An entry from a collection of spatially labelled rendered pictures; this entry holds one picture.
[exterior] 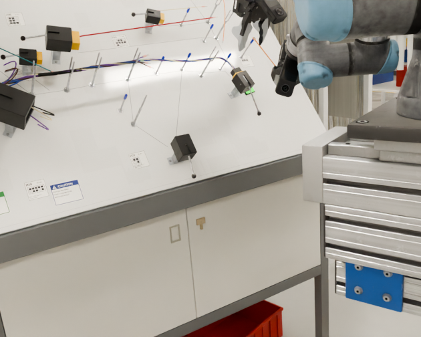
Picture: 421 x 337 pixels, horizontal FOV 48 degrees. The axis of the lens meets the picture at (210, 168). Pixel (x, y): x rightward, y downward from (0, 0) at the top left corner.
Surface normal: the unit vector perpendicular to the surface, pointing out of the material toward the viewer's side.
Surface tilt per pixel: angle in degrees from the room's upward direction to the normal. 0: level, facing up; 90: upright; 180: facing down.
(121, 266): 90
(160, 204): 90
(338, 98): 90
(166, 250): 90
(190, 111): 51
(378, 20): 130
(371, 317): 0
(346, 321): 0
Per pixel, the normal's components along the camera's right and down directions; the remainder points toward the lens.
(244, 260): 0.53, 0.20
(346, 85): -0.82, 0.22
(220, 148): 0.37, -0.44
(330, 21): -0.07, 0.82
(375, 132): -0.58, 0.28
